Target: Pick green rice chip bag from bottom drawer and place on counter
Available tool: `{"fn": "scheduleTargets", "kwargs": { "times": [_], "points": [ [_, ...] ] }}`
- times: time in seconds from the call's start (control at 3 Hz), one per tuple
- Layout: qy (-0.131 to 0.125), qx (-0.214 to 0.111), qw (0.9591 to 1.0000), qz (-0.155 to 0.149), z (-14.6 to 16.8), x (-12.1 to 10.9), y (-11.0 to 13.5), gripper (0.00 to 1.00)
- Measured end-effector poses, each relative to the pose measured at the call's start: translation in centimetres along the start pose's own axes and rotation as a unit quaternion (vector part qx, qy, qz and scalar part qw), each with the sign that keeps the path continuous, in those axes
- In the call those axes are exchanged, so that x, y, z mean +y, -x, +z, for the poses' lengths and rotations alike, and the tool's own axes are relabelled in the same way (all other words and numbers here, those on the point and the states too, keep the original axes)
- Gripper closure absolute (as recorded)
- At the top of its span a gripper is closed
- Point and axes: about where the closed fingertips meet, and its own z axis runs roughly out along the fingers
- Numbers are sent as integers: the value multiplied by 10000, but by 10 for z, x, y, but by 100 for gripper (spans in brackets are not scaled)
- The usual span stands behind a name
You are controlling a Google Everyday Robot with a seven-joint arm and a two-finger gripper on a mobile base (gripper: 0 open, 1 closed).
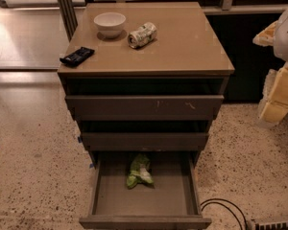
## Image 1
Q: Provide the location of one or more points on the green rice chip bag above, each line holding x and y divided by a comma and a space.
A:
139, 171

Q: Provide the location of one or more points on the brown drawer cabinet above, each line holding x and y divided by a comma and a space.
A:
185, 58

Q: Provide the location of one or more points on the white bowl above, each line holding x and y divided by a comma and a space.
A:
110, 24

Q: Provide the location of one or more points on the crushed white green can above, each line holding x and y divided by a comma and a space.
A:
145, 34

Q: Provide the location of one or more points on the grey power strip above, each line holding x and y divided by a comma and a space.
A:
267, 225

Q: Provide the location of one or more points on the black snack bar packet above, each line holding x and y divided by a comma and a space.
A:
76, 58

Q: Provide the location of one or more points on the middle drawer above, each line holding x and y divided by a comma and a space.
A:
145, 141

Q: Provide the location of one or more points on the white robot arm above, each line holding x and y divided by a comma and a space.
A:
275, 35

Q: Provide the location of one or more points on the open bottom drawer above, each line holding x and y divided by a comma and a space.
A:
171, 203

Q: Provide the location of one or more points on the top drawer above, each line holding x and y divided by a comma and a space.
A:
144, 108

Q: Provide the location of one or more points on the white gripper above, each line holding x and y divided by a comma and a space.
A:
287, 37

